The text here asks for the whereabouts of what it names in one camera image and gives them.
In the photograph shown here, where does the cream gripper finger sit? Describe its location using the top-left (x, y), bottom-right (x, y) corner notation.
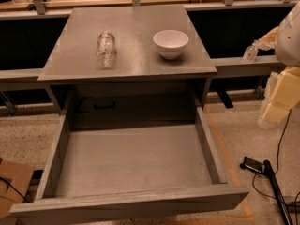
top-left (258, 67), bottom-right (300, 128)

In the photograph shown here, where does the clear plastic water bottle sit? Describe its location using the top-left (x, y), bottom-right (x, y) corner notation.
top-left (96, 30), bottom-right (115, 69)

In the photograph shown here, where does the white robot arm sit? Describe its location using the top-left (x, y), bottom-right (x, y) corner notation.
top-left (258, 3), bottom-right (300, 128)

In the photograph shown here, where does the clear pump dispenser bottle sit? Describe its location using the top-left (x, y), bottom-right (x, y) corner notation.
top-left (243, 45), bottom-right (258, 62)

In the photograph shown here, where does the grey cabinet with top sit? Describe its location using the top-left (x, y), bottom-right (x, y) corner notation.
top-left (39, 6), bottom-right (216, 130)

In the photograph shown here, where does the open grey top drawer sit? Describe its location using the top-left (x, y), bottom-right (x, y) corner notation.
top-left (11, 109), bottom-right (248, 225)

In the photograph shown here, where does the small black floor device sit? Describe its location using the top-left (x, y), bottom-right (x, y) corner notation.
top-left (240, 157), bottom-right (263, 173)

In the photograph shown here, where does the white ceramic bowl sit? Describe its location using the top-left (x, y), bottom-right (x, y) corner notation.
top-left (153, 30), bottom-right (189, 60)

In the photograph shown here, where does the cardboard box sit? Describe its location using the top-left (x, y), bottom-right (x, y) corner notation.
top-left (0, 159), bottom-right (34, 218)

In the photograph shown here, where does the black cable on floor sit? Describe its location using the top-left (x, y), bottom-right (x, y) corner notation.
top-left (251, 109), bottom-right (300, 225)

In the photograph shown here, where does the black handle inside cabinet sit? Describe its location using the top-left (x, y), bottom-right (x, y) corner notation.
top-left (93, 97), bottom-right (116, 110)

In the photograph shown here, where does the grey long bench rail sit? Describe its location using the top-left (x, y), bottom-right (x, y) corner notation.
top-left (0, 55), bottom-right (285, 92)

